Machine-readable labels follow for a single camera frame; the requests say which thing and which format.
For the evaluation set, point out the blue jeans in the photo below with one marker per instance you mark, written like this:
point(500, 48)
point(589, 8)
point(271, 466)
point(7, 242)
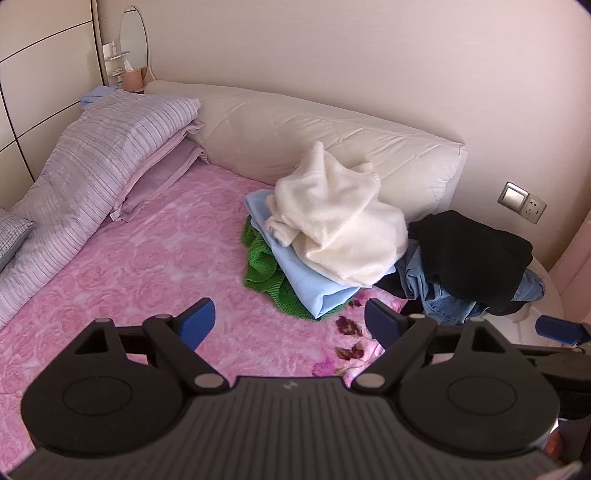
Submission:
point(429, 286)

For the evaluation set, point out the pink pillow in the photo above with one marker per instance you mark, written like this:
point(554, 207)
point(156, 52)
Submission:
point(161, 170)

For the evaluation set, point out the round white nightstand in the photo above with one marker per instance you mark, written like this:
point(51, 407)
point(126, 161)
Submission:
point(554, 295)

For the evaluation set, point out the cream quilted headboard cushion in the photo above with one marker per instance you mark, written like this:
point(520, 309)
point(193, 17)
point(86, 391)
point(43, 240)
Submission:
point(277, 124)

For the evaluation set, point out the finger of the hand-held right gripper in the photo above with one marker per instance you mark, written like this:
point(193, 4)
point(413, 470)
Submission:
point(572, 383)
point(558, 330)

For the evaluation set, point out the oval wall mirror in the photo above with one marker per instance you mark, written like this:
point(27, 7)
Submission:
point(134, 37)

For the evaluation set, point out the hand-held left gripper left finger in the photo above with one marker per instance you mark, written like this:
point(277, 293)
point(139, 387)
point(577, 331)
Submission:
point(198, 323)

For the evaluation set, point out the metal light switch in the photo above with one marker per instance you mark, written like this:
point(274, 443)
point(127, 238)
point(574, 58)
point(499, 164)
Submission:
point(511, 197)

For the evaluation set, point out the cream sweater with blue stripes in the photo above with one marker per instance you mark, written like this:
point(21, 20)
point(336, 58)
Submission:
point(332, 221)

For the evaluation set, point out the cream panelled wardrobe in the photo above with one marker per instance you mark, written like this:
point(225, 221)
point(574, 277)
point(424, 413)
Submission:
point(41, 69)

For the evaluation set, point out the small wall shelf with bottles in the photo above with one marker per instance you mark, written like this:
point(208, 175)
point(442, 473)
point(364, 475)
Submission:
point(113, 60)

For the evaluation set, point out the small blue cloth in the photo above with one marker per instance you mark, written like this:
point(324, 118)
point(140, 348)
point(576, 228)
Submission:
point(94, 97)

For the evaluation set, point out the green knit garment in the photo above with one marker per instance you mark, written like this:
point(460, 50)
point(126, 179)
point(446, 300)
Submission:
point(261, 263)

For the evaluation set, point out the light blue folded cloth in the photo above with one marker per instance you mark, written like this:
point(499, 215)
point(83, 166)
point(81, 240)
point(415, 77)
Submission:
point(300, 281)

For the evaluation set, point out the purple striped duvet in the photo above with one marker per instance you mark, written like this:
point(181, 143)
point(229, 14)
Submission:
point(92, 175)

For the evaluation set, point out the pink container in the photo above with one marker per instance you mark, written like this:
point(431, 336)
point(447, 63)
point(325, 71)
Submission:
point(132, 81)

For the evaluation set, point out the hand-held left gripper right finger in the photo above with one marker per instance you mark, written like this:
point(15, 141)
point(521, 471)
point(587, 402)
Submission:
point(381, 323)

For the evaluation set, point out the pink rose pattern blanket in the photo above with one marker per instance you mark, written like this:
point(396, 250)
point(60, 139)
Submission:
point(138, 267)

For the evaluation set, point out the black garment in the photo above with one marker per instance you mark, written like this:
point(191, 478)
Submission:
point(471, 254)

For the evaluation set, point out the grey checkered pillow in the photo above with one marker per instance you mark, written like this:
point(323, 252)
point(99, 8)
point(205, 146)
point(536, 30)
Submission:
point(11, 235)

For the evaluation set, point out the white power socket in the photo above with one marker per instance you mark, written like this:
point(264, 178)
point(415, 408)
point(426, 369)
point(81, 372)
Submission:
point(534, 208)

